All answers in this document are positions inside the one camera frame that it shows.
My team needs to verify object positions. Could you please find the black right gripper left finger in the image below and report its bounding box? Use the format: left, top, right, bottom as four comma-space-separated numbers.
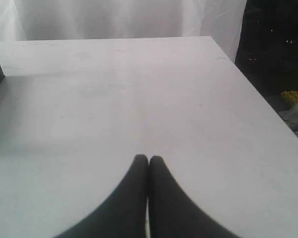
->
58, 155, 149, 238

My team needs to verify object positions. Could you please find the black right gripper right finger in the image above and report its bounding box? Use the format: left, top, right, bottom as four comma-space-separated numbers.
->
148, 156, 237, 238

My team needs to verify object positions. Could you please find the yellow knobbly object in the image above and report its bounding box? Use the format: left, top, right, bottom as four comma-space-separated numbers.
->
281, 91, 298, 104

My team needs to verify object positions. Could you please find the white backdrop curtain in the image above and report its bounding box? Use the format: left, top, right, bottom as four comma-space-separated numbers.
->
0, 0, 246, 60

